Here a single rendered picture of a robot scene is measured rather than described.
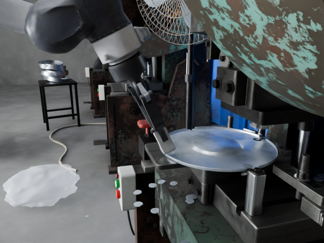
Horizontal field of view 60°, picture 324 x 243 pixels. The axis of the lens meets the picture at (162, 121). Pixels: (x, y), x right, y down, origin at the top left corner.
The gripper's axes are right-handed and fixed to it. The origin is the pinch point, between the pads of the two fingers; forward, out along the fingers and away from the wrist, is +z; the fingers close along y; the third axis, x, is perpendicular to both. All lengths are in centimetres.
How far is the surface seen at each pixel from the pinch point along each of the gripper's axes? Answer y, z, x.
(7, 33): -667, -89, -125
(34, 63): -665, -9, -110
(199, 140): -4.7, 7.8, 8.8
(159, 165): 4.8, 2.7, -3.9
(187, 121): -86, 40, 28
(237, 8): 36.2, -24.8, 5.6
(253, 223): 19.6, 15.3, 5.8
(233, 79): 2.5, -5.5, 19.8
